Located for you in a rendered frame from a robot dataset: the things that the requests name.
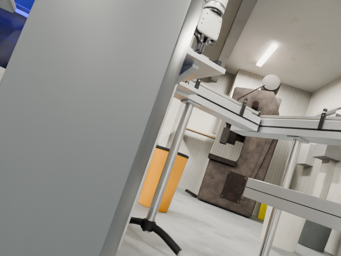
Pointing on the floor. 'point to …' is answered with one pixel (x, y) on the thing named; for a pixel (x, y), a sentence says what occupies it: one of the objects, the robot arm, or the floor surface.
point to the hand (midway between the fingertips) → (200, 49)
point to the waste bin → (314, 235)
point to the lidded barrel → (284, 230)
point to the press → (258, 168)
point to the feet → (149, 226)
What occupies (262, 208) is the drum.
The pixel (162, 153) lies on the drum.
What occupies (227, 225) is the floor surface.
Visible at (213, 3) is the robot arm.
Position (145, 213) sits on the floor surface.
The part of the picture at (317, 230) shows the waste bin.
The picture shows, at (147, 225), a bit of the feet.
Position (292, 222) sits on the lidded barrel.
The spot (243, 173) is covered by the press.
